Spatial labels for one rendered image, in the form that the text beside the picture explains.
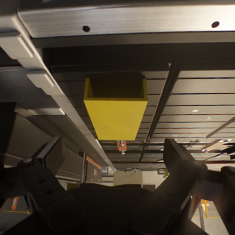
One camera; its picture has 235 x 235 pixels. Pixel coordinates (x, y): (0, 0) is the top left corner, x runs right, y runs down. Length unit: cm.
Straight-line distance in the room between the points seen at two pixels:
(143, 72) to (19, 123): 21
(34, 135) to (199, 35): 30
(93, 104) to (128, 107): 4
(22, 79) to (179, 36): 31
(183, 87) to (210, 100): 6
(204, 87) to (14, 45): 22
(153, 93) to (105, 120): 8
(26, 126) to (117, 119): 17
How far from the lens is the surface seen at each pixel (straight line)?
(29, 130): 34
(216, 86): 24
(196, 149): 67
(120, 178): 488
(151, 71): 20
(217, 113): 33
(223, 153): 72
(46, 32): 19
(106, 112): 21
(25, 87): 38
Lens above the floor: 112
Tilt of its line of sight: 23 degrees down
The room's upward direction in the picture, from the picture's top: 179 degrees counter-clockwise
